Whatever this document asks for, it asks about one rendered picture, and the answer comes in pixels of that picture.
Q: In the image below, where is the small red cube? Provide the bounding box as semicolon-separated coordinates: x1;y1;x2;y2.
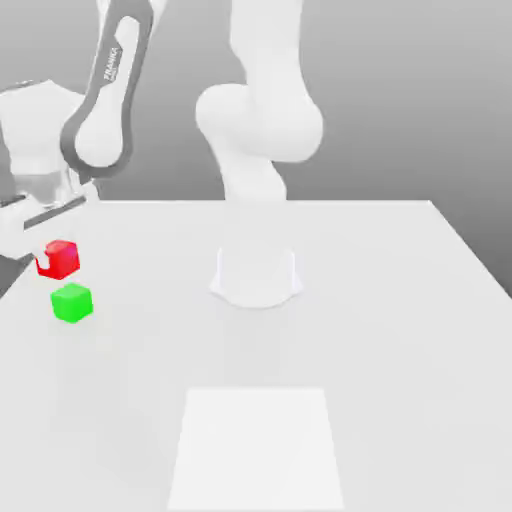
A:
34;238;82;281

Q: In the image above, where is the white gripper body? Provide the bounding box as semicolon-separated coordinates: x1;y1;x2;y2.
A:
0;194;89;260

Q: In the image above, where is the small green cube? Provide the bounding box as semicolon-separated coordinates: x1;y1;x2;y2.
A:
49;281;95;325

